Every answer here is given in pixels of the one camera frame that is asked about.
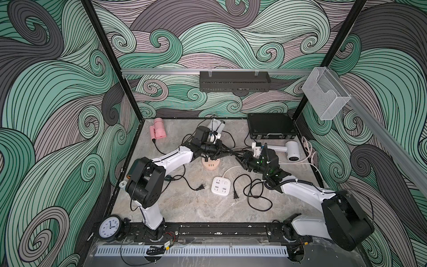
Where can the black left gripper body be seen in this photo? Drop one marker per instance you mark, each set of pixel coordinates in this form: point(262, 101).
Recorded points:
point(213, 151)

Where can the black wall shelf tray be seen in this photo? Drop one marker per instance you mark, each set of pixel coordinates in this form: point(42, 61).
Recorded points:
point(235, 82)

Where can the aluminium wall rail right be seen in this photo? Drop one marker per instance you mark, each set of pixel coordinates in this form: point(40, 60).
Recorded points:
point(395, 110)

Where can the small clear bottle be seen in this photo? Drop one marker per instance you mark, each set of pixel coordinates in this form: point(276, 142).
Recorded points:
point(123, 184)

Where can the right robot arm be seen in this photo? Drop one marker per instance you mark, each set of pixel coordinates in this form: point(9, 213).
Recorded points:
point(342, 220)

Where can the black round wall clock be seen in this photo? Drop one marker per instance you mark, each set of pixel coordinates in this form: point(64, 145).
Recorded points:
point(110, 228)

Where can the clear plastic wall holder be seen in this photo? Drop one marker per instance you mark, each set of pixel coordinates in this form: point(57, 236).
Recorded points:
point(326, 93)

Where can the white slotted cable duct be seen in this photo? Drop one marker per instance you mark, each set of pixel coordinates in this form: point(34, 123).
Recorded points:
point(196, 251)

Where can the black corner frame post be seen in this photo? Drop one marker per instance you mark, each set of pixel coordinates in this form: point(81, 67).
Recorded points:
point(335, 47)

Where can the black left corner post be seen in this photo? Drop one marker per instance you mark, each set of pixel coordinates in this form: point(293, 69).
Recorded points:
point(96, 23)

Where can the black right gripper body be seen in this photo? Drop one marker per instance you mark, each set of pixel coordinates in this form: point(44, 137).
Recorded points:
point(254, 164)

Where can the pink hair dryer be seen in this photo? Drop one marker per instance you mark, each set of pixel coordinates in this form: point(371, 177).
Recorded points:
point(157, 130)

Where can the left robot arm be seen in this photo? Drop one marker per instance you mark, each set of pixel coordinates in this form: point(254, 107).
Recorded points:
point(146, 177)

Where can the black ribbed carrying case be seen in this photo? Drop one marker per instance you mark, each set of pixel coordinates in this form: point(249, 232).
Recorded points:
point(272, 126)

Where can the round pink power strip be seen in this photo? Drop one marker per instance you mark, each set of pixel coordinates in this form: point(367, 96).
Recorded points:
point(209, 164)

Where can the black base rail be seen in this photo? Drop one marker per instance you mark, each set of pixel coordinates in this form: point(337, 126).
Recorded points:
point(281, 232)

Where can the white square power strip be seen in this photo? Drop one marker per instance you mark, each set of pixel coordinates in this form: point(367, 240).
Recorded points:
point(221, 186)

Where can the white hair dryer straight handle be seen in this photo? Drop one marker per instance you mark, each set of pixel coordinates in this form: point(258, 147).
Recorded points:
point(291, 148)

